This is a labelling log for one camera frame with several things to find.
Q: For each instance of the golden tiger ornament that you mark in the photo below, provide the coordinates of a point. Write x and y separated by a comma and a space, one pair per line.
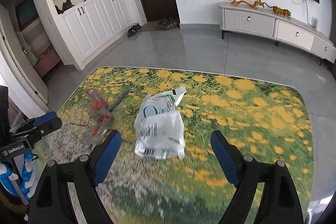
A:
282, 11

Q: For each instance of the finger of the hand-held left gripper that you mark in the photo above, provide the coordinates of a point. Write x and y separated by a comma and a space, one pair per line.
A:
44, 123

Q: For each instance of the flower printed table cover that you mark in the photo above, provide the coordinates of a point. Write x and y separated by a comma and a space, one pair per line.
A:
236, 113

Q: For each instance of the person's left hand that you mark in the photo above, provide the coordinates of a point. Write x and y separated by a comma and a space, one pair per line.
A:
26, 174

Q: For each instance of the bed with pink cover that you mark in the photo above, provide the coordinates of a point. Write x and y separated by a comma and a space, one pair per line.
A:
44, 58

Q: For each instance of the clear red snack wrapper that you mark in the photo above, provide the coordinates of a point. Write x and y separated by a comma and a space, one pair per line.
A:
101, 112

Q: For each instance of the black plastic strip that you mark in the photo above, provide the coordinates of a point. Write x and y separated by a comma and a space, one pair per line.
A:
120, 100

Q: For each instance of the clear printed plastic bag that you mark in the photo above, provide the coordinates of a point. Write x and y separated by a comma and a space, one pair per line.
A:
160, 132

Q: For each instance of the black slippers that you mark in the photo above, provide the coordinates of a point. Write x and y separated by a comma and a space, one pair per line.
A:
134, 29

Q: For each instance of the white panelled cupboard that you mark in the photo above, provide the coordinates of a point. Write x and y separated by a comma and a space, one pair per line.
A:
86, 22

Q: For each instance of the golden dragon ornament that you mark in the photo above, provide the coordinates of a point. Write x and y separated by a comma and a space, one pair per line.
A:
244, 3

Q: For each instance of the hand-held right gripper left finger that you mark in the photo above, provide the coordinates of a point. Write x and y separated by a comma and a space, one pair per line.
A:
107, 153

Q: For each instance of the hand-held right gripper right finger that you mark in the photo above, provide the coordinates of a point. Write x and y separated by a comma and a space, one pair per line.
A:
223, 155

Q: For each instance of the brown sandals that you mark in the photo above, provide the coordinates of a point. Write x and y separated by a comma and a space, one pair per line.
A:
168, 23

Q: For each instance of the white wall socket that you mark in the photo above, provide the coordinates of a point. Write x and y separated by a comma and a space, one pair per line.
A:
314, 22

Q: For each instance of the white television cabinet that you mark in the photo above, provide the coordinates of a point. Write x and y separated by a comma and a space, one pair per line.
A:
262, 22

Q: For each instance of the dark handbag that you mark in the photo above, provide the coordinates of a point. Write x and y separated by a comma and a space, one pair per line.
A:
65, 5

